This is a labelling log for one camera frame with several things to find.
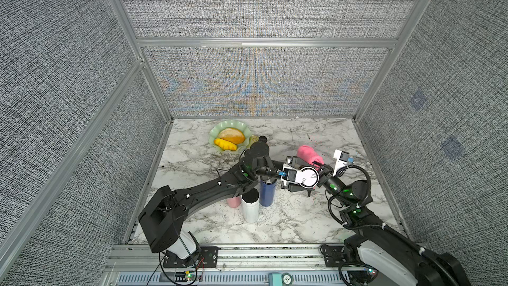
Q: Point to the gold gradient thermos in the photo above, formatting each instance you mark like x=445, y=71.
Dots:
x=307, y=177

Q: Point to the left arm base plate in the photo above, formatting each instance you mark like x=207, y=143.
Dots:
x=198, y=257

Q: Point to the green scalloped plate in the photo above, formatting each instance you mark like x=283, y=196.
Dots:
x=230, y=124

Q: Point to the pink thermos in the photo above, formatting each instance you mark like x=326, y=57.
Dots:
x=234, y=202

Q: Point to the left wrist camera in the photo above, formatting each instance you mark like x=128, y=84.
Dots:
x=288, y=176

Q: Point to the pink cloth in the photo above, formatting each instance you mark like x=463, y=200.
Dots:
x=310, y=156

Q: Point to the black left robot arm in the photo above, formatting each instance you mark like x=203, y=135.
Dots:
x=163, y=216

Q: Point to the white thermos black lid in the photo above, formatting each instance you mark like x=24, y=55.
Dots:
x=250, y=205

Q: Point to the orange bread bun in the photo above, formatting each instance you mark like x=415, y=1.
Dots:
x=232, y=135

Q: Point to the aluminium front rail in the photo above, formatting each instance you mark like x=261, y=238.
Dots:
x=224, y=264

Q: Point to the yellow banana toy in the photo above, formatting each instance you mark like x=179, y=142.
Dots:
x=225, y=145

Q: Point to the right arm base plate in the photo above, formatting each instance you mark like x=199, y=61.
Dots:
x=337, y=255

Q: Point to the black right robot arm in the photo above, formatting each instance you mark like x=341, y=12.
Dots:
x=377, y=246

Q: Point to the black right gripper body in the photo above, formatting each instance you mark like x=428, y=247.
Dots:
x=323, y=181

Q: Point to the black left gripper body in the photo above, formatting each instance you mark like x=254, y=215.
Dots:
x=287, y=161

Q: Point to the blue thermos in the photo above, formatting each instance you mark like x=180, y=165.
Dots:
x=267, y=193

